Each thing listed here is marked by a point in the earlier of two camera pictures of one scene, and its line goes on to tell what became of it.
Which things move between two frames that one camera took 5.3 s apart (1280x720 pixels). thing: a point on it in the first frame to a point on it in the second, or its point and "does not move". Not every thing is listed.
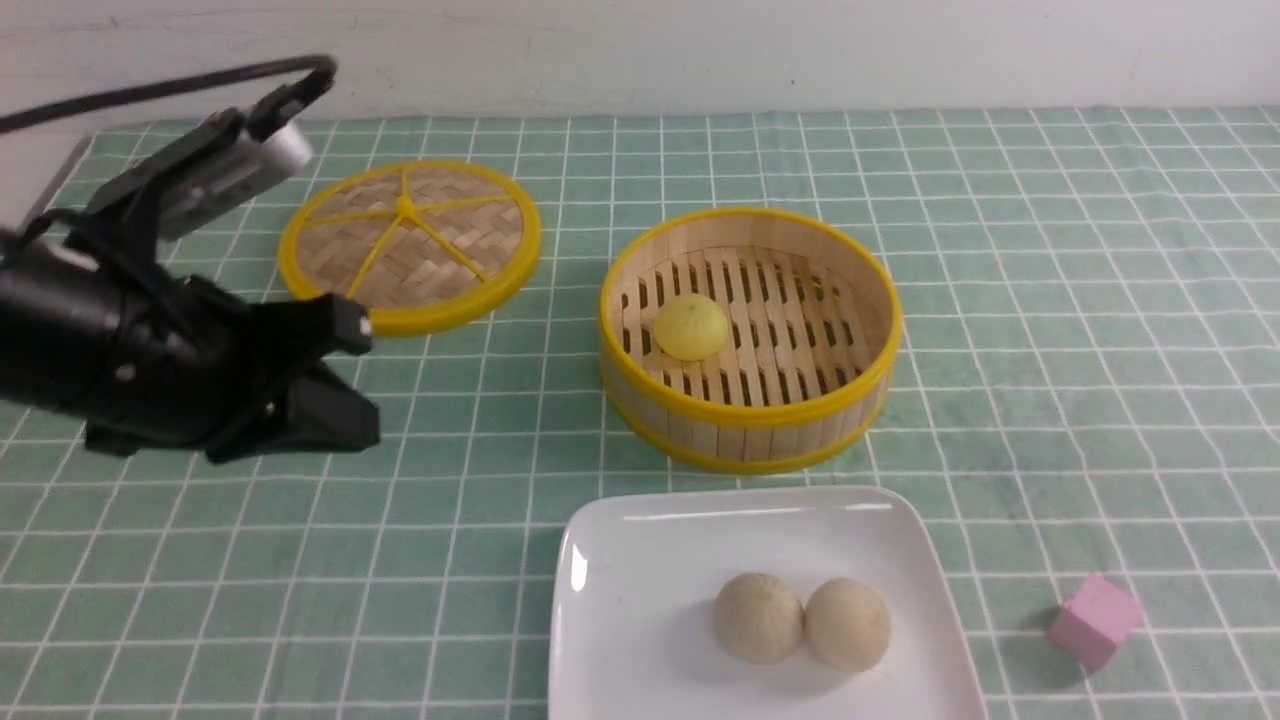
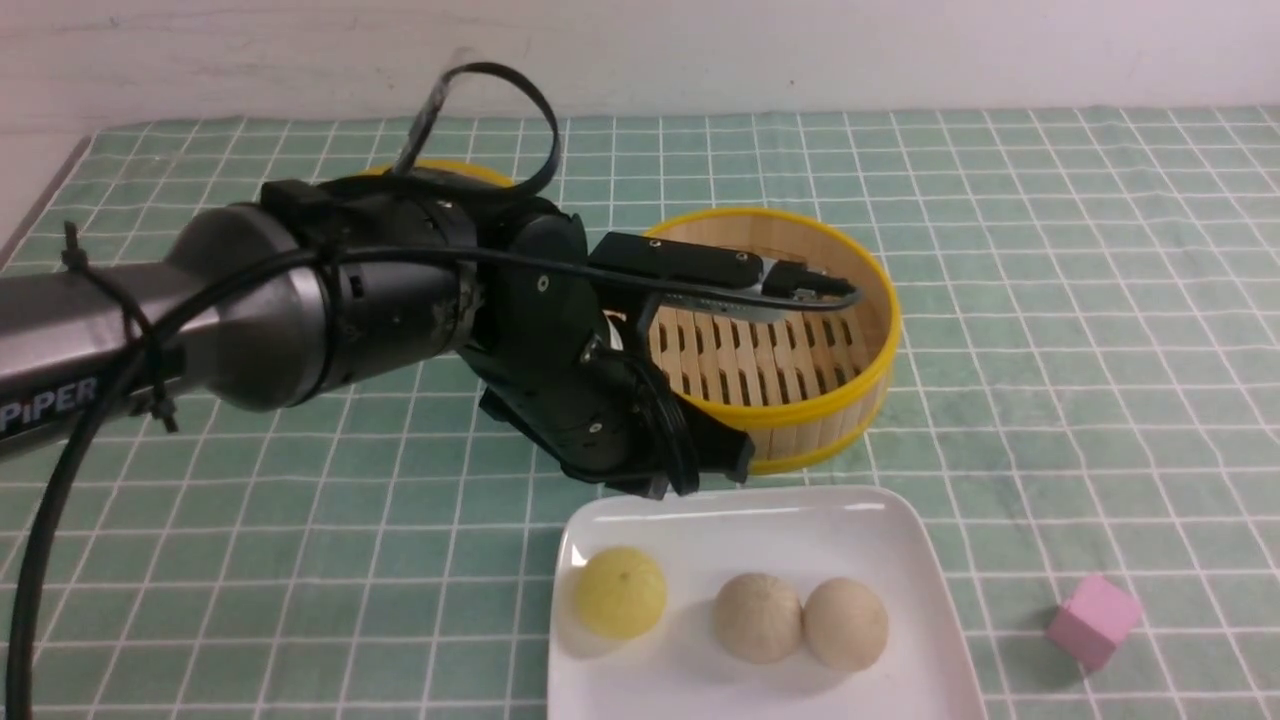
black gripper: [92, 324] to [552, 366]
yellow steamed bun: [691, 327] to [621, 592]
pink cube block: [1100, 615] does not move
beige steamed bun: [759, 618] does not move
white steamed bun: [847, 624] does not move
